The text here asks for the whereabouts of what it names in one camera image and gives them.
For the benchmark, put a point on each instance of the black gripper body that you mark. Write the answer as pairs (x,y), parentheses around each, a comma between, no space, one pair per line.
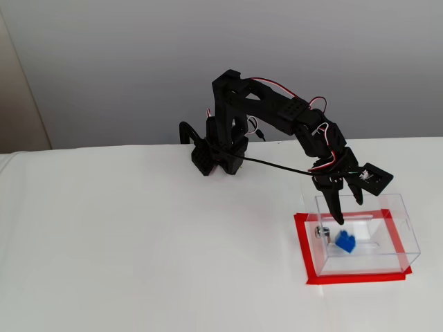
(333,182)

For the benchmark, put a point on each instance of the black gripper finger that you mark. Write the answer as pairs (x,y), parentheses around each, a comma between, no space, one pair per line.
(358,193)
(332,197)

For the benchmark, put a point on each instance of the blue lego brick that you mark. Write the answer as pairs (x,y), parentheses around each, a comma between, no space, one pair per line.
(344,242)

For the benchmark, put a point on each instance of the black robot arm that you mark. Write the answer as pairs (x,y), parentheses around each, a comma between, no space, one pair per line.
(270,100)

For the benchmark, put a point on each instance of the transparent plastic box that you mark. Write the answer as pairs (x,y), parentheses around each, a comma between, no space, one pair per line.
(380,207)

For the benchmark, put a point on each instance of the black table clamp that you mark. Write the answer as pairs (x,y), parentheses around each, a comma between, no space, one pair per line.
(185,128)

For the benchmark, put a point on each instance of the black wrist camera board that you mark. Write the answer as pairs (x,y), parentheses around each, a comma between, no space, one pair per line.
(384,178)

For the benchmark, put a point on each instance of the red tape frame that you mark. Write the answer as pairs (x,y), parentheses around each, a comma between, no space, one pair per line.
(346,279)

